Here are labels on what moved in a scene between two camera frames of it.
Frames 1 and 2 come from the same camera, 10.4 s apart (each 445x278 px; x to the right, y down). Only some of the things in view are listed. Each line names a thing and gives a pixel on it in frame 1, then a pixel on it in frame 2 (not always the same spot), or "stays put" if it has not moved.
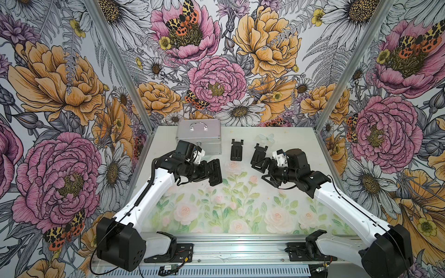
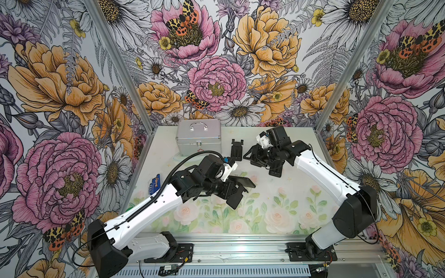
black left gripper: (204, 172) → (225, 192)
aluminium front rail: (241, 249) stays put
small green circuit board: (168, 270) stays put
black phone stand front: (236, 150) stays put
